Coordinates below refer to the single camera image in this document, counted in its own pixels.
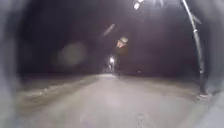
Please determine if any dark grass verge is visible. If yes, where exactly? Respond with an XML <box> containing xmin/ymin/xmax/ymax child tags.
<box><xmin>118</xmin><ymin>75</ymin><xmax>206</xmax><ymax>101</ymax></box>
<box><xmin>16</xmin><ymin>73</ymin><xmax>104</xmax><ymax>114</ymax></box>

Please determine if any grey paved path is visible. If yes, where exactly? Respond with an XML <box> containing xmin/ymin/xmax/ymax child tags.
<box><xmin>19</xmin><ymin>73</ymin><xmax>214</xmax><ymax>128</ymax></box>

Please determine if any street lamp pole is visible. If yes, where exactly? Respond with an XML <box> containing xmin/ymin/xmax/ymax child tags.
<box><xmin>133</xmin><ymin>0</ymin><xmax>212</xmax><ymax>100</ymax></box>
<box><xmin>108</xmin><ymin>56</ymin><xmax>116</xmax><ymax>74</ymax></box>

